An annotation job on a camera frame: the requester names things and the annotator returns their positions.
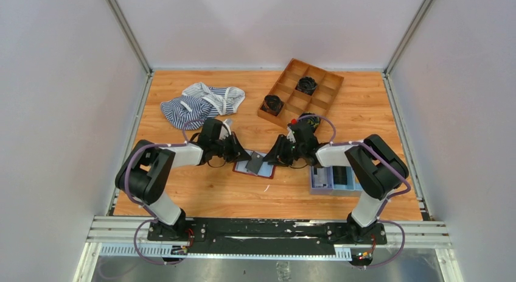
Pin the grey VIP credit card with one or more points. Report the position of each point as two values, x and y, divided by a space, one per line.
254 165

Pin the striped blue white cloth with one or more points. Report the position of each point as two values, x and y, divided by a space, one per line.
199 102

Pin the wooden compartment tray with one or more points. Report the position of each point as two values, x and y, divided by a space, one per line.
295 102

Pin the blue plastic organizer box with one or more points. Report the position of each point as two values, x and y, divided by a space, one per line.
353 190

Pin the black rolled belt left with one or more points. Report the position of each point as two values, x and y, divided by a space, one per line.
272 104

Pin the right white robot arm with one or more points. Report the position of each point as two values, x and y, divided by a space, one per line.
380 172

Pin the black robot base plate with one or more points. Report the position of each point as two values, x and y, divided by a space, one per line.
267 236

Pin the black yellow rolled belt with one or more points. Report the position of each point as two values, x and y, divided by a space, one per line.
311 120

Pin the dark VIP credit card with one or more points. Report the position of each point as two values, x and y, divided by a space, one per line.
342 175

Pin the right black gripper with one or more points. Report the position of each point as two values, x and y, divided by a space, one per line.
282 149

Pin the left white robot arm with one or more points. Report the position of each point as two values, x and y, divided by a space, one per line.
144 174

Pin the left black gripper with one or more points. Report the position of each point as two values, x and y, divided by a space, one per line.
233 147

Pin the red leather card holder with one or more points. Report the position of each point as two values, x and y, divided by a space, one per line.
266 170

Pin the silver item in organizer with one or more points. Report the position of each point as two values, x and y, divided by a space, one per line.
319 178

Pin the black rolled belt top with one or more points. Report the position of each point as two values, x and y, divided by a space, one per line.
306 85

